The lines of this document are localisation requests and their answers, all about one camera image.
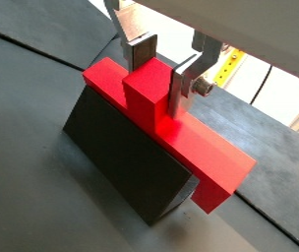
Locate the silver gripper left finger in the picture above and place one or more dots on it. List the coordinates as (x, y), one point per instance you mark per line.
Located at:
(138, 41)

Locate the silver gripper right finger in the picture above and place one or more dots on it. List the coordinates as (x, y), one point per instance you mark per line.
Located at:
(187, 82)

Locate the red E-shaped block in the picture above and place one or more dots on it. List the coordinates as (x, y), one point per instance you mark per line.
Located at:
(139, 94)

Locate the yellow measuring strip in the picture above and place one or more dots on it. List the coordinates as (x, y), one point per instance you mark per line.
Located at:
(232, 63)

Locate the black angle bracket stand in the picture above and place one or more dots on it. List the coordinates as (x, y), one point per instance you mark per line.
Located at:
(149, 177)

